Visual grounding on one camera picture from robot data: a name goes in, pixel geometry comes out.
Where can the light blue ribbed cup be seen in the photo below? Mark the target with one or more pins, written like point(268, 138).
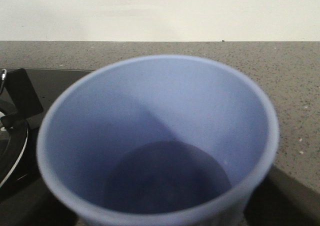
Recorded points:
point(125, 105)

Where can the black metal pot support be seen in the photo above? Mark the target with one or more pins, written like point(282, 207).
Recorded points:
point(14, 127)

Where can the black glass gas stove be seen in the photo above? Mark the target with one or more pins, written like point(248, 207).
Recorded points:
point(24, 199)

